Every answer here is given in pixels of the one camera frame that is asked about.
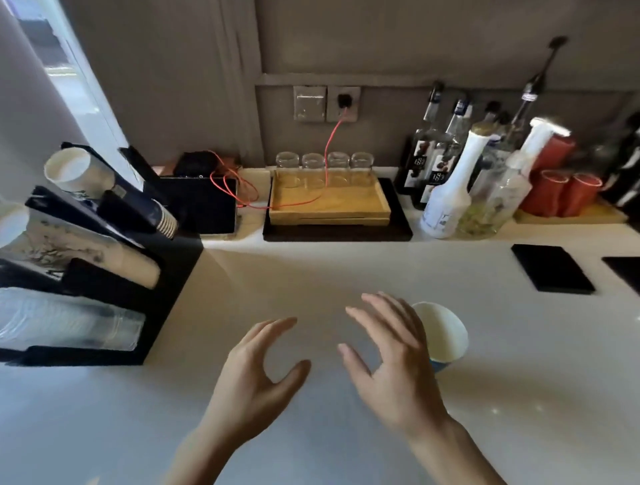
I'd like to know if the person's left hand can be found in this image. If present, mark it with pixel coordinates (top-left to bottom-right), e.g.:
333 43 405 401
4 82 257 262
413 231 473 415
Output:
200 317 312 443

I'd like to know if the dark-label syrup bottle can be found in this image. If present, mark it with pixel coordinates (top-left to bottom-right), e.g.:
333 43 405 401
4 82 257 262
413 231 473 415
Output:
398 82 447 197
414 99 473 211

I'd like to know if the red cable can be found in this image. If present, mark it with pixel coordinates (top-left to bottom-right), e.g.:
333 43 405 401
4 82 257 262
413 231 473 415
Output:
210 111 351 209

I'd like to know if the black cup dispenser rack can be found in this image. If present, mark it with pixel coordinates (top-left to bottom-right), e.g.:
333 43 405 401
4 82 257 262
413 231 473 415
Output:
0 142 205 366

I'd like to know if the red cup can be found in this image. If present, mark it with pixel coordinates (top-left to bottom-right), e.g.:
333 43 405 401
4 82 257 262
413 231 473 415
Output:
536 170 571 217
560 172 602 219

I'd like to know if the wooden tray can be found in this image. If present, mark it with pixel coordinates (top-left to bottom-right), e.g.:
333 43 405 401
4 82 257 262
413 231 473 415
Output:
268 169 392 227

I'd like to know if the clear bottle with white pump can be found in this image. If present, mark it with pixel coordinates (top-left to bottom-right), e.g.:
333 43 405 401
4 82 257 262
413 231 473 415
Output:
456 117 572 240

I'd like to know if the black square mat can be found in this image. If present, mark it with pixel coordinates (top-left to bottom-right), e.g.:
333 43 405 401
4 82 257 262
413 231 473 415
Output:
511 244 597 295
601 256 640 296

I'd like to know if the stack of clear plastic cups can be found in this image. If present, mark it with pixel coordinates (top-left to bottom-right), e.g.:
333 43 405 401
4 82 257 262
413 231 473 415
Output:
0 289 146 351

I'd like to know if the white plastic bottle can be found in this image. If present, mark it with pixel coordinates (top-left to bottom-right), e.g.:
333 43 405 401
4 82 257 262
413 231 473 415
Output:
420 122 503 240

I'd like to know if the person's left forearm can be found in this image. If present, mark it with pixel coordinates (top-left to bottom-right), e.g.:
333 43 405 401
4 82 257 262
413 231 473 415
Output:
164 421 258 485

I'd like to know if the dark glass bottle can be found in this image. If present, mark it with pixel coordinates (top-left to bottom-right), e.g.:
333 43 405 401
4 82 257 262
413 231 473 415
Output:
600 114 640 208

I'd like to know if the tall stack of red cups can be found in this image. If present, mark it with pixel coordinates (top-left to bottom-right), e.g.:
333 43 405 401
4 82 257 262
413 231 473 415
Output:
520 134 577 217

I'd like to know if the black box device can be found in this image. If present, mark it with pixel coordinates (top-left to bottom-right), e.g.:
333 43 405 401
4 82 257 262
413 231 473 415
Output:
142 175 239 236

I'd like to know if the flat wooden board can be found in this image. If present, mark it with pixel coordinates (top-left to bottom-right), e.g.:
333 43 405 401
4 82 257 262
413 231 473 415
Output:
514 196 629 225

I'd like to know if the stack of blue-striped paper cups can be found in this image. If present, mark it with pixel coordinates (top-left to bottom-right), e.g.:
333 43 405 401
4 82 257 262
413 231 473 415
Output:
44 148 179 240

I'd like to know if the stack of patterned paper cups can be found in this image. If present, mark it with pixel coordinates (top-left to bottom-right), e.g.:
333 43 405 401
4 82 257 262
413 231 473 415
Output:
0 209 161 289

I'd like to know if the black power adapter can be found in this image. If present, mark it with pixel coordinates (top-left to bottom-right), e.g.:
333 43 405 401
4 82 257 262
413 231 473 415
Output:
179 151 222 177

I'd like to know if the black tray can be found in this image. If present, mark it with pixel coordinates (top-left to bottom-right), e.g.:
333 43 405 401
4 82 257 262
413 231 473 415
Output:
262 177 414 243

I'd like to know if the grey wall switch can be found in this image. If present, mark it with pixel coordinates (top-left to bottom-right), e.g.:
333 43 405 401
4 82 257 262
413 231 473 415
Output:
293 86 328 122

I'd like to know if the person's right hand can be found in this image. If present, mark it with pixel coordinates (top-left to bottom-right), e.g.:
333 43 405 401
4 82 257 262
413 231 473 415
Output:
337 292 451 440

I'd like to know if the person's right forearm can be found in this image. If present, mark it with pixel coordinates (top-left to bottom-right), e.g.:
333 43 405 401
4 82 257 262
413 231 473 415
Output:
406 415 507 485

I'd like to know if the grey wall socket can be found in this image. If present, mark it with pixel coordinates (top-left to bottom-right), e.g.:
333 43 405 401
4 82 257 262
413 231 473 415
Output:
327 86 362 124

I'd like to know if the white and blue paper cup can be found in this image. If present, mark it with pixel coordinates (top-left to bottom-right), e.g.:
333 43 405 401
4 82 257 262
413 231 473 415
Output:
410 301 469 373

